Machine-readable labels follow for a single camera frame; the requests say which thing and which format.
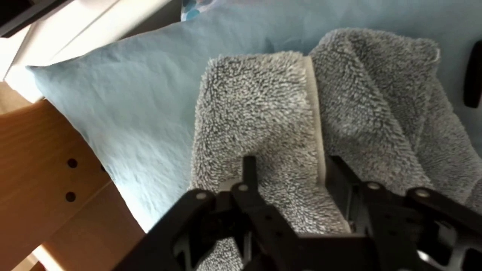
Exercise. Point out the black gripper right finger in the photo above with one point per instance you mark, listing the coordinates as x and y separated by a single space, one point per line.
420 231

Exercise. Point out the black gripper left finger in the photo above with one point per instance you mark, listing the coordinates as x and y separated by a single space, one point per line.
189 233

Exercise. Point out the grey-blue terry towel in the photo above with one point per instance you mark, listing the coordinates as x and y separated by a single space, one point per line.
368 97

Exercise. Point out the light blue pillow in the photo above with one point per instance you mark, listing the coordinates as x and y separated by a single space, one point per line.
133 102

